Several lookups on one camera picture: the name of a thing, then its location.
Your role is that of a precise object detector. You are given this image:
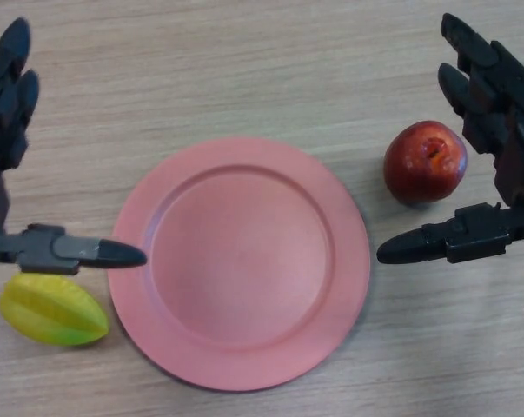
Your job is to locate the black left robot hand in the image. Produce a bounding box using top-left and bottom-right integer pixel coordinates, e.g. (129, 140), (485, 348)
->
(0, 17), (148, 279)

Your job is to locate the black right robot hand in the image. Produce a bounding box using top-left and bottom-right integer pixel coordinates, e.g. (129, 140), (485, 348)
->
(376, 12), (524, 265)

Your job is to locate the yellow green starfruit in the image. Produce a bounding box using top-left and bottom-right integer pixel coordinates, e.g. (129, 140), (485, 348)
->
(0, 273), (110, 348)

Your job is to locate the pink round plate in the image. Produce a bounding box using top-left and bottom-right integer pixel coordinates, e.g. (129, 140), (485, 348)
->
(108, 136), (371, 394)

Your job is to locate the red apple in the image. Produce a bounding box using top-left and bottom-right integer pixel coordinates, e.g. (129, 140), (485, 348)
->
(382, 120), (468, 205)

